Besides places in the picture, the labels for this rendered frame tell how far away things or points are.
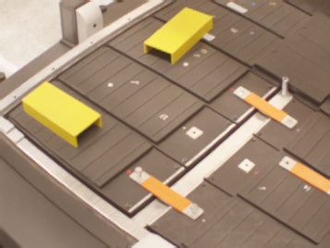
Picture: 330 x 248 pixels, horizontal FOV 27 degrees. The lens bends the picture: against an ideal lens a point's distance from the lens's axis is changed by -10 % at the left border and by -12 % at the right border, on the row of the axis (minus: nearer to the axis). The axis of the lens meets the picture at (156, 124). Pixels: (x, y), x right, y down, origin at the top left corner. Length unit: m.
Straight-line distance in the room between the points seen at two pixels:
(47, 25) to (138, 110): 2.05
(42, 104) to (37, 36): 1.97
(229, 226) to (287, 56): 0.47
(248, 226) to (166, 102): 0.34
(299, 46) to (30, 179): 0.70
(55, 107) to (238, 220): 0.42
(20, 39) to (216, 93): 2.03
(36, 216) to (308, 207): 0.47
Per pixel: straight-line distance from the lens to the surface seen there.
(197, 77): 1.46
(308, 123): 1.39
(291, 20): 1.66
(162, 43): 1.50
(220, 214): 1.22
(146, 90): 1.44
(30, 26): 3.44
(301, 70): 1.50
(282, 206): 1.24
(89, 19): 1.70
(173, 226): 1.22
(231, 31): 1.59
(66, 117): 1.36
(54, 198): 1.13
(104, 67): 1.50
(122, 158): 1.31
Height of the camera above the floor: 1.96
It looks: 44 degrees down
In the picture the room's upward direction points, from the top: 3 degrees counter-clockwise
